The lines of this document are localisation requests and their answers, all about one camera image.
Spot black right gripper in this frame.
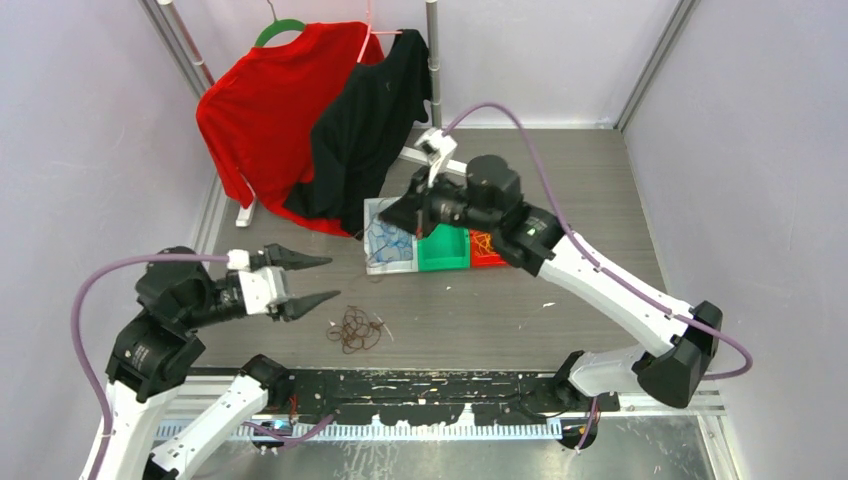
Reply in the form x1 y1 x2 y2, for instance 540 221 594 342
377 166 497 241

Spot blue cables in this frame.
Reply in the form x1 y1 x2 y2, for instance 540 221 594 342
367 215 415 266

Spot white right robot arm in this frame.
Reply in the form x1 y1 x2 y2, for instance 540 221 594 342
379 155 722 411

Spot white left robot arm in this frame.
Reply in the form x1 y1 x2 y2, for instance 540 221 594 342
71 244 332 479

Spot white plastic bin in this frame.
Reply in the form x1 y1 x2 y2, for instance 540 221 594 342
362 197 419 275

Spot green plastic bin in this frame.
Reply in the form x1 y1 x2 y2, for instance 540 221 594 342
417 225 471 272

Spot white clothes rack stand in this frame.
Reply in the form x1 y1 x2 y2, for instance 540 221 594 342
235 0 466 228

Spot red plastic bin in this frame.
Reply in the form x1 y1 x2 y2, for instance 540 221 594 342
469 230 508 269

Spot black shirt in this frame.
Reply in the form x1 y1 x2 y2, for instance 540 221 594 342
283 29 432 239

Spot red shirt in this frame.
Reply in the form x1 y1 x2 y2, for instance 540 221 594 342
196 21 384 236

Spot pink clothes hanger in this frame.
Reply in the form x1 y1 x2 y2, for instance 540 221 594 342
356 0 402 63

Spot green clothes hanger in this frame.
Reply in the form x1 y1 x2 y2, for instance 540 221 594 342
254 0 306 48

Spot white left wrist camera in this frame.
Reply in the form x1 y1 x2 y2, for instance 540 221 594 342
226 245 294 316

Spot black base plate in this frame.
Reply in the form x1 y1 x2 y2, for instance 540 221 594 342
198 367 621 429

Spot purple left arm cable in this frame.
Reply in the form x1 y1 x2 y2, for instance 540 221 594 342
70 252 233 480

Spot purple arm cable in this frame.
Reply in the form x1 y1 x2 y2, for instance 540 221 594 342
70 252 233 480
442 101 755 382

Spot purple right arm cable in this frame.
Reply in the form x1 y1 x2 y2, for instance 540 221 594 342
442 101 755 382

